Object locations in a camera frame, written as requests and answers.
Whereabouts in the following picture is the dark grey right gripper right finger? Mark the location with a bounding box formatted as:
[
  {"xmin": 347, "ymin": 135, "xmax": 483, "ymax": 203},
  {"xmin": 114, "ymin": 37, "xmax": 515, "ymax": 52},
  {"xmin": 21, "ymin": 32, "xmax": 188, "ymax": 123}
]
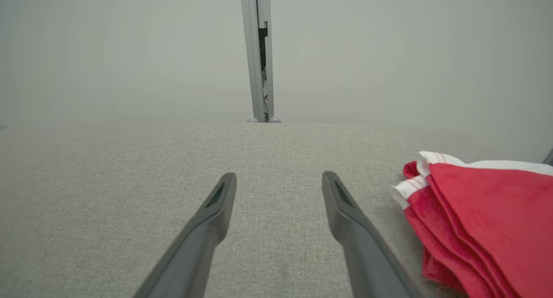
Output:
[{"xmin": 321, "ymin": 171, "xmax": 423, "ymax": 298}]

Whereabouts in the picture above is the red jersey with white sleeves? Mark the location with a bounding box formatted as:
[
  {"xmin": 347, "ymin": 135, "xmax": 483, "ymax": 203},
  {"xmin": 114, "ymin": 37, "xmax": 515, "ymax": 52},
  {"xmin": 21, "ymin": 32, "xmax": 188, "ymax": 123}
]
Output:
[{"xmin": 391, "ymin": 151, "xmax": 553, "ymax": 298}]

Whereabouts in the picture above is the grey partition post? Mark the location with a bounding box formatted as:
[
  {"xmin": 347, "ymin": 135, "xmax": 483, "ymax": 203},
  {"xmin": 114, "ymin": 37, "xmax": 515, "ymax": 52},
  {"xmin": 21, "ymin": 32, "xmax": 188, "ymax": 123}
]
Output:
[{"xmin": 239, "ymin": 0, "xmax": 282, "ymax": 124}]

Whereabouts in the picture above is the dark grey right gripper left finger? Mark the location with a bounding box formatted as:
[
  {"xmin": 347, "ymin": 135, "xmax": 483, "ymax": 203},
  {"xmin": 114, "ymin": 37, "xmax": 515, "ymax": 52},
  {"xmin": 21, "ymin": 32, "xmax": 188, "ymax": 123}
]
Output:
[{"xmin": 132, "ymin": 172, "xmax": 238, "ymax": 298}]

